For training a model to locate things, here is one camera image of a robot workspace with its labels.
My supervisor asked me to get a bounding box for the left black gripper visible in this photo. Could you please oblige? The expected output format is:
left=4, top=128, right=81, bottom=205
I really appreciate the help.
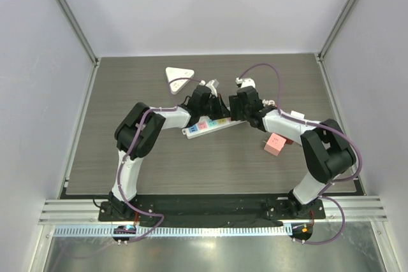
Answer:
left=199, top=94, right=230, bottom=121

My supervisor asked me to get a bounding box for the white power strip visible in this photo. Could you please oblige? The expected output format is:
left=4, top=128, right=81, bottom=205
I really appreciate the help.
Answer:
left=182, top=117, right=243, bottom=139

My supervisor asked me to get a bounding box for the white charger plug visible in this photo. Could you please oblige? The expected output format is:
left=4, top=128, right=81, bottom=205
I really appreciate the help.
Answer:
left=290, top=111, right=305, bottom=119

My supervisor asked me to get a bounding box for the pink cube plug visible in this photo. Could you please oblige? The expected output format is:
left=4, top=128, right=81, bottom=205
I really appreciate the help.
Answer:
left=263, top=133, right=286, bottom=156

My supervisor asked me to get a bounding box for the white triangular socket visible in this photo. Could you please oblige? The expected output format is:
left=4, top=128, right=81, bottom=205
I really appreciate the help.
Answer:
left=165, top=67, right=194, bottom=95

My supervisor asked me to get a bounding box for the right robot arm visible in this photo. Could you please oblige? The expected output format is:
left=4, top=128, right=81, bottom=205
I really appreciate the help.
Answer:
left=229, top=87, right=357, bottom=218

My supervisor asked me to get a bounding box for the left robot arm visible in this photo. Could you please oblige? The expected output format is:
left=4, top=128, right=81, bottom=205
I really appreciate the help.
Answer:
left=108, top=85, right=230, bottom=221

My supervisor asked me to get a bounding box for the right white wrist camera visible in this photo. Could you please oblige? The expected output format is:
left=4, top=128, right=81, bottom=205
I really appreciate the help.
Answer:
left=235, top=77, right=256, bottom=88

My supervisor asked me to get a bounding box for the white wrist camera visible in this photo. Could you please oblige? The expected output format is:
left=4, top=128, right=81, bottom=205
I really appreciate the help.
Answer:
left=199, top=79, right=219, bottom=97
left=235, top=77, right=256, bottom=88

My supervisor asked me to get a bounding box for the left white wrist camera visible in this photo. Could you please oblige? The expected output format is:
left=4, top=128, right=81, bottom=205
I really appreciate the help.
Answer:
left=199, top=79, right=219, bottom=97

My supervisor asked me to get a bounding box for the right aluminium frame post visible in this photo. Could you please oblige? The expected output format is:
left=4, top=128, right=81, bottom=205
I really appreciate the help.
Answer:
left=316, top=0, right=380, bottom=61

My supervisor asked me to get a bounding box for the aluminium frame post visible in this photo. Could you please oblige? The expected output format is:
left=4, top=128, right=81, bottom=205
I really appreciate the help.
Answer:
left=316, top=0, right=380, bottom=61
left=34, top=0, right=100, bottom=66

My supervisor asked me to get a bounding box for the slotted cable duct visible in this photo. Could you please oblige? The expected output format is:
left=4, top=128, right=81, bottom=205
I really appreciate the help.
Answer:
left=54, top=224, right=292, bottom=238

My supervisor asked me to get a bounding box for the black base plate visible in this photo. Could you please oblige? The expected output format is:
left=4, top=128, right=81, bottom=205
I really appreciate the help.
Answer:
left=98, top=194, right=326, bottom=227

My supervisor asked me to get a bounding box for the aluminium front rail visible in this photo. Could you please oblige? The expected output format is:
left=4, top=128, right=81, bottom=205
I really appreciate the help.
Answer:
left=39, top=196, right=388, bottom=224

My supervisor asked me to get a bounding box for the left aluminium frame post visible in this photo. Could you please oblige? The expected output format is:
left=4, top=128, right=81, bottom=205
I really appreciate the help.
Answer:
left=34, top=0, right=100, bottom=66

